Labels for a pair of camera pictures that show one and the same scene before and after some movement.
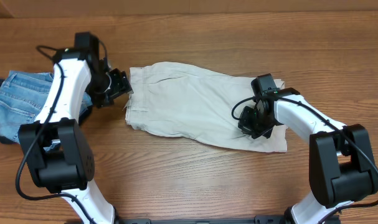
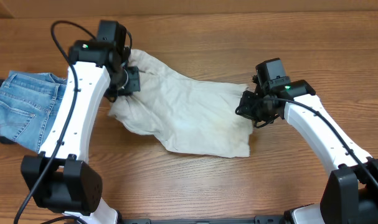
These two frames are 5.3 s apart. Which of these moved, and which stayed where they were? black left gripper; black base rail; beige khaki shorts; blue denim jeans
Moved: black left gripper; beige khaki shorts
Stayed: blue denim jeans; black base rail
